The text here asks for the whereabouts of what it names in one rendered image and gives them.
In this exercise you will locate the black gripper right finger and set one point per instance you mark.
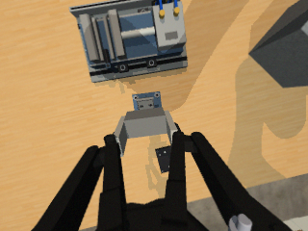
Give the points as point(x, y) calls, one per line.
point(240, 211)

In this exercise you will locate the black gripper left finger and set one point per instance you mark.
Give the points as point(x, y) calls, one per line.
point(67, 209)

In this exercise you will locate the grey flat bar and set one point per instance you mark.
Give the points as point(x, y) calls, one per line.
point(98, 39)
point(109, 38)

